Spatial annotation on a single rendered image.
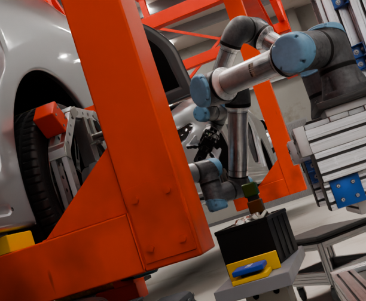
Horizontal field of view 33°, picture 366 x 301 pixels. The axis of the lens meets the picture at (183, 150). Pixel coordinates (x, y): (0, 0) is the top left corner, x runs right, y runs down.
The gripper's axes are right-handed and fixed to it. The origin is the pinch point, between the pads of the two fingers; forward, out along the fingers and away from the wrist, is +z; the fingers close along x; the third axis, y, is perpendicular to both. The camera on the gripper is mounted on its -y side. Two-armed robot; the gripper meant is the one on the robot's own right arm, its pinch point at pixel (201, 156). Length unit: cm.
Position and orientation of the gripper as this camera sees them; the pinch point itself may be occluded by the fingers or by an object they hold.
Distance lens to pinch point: 259.7
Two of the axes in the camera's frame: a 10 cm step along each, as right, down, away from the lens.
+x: 8.9, 4.6, 0.0
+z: -1.8, 3.5, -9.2
